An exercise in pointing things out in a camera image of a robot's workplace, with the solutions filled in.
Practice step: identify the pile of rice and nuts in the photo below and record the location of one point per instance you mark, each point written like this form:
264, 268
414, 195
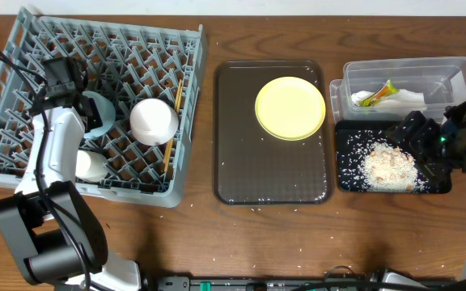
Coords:
386, 169

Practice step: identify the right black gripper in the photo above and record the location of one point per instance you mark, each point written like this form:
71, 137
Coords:
427, 127

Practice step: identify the grey plastic dish rack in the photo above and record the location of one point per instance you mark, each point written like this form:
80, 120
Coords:
125, 64

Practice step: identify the black rectangular tray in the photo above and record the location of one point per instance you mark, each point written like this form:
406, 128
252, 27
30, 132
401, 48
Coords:
350, 161

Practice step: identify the wooden chopstick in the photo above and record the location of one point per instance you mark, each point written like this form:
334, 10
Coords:
178, 96
167, 155

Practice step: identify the dark brown serving tray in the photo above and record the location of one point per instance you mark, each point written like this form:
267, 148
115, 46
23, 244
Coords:
252, 167

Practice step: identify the yellow round plate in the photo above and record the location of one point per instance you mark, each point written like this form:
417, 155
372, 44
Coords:
290, 108

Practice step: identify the clear plastic waste bin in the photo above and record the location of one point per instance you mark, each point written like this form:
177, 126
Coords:
442, 80

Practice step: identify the green orange snack wrapper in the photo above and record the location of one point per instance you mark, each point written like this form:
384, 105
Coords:
378, 95

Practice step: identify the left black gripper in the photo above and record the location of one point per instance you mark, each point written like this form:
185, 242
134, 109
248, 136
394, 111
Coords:
94, 114

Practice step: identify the white paper cup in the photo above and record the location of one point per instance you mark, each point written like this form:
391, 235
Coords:
90, 166

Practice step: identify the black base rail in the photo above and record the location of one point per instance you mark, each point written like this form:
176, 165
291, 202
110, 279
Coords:
180, 283

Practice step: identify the light blue bowl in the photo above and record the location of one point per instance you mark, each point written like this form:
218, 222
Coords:
107, 114

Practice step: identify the white paper napkin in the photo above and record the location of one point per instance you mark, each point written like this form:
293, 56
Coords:
400, 101

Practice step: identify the pale pink bowl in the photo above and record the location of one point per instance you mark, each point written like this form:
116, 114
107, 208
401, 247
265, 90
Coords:
153, 122

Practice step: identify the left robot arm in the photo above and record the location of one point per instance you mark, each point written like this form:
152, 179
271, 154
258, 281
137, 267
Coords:
50, 230

